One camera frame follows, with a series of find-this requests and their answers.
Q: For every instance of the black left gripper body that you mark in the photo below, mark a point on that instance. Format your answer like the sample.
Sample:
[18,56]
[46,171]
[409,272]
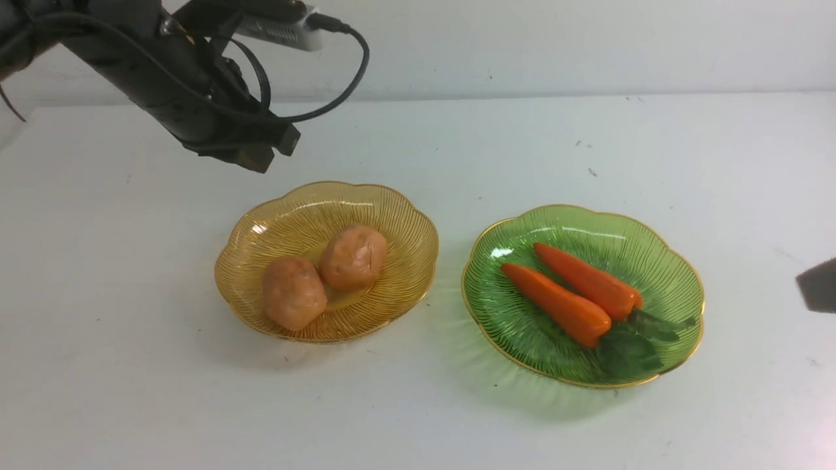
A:
[238,128]

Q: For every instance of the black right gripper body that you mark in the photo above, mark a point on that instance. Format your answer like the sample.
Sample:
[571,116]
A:
[817,287]

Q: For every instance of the potato nearer the amber plate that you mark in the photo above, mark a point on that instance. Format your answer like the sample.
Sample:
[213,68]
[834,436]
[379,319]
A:
[353,259]

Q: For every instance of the potato farther from amber plate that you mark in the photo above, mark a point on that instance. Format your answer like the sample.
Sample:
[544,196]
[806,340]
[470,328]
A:
[293,293]

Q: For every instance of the orange carrot with green leaves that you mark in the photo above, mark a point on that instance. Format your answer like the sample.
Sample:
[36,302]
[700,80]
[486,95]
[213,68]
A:
[619,349]

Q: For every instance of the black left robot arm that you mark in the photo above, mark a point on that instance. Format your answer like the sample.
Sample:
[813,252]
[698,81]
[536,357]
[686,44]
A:
[168,64]

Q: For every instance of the amber ribbed plastic plate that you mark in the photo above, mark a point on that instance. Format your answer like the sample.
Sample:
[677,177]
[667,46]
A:
[301,224]

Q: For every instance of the green ribbed plastic plate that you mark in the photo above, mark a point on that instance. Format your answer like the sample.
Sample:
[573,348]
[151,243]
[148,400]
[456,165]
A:
[617,244]

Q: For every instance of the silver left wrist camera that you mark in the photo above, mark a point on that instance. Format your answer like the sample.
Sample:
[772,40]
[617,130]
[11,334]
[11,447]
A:
[284,23]

